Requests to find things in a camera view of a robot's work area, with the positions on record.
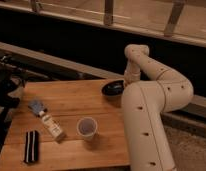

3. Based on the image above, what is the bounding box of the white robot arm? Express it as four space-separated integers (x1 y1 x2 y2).
121 44 193 171

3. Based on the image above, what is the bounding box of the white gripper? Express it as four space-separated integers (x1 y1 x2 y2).
124 61 141 84

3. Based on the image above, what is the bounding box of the metal railing frame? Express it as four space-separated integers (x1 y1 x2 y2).
0 0 206 47

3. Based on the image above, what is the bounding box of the black equipment with cables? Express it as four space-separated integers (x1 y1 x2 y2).
0 53 29 161

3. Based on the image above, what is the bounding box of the white tube with blue cap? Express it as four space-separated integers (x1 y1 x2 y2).
28 100 66 142

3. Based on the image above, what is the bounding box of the dark ceramic bowl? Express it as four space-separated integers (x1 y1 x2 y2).
101 80 124 96

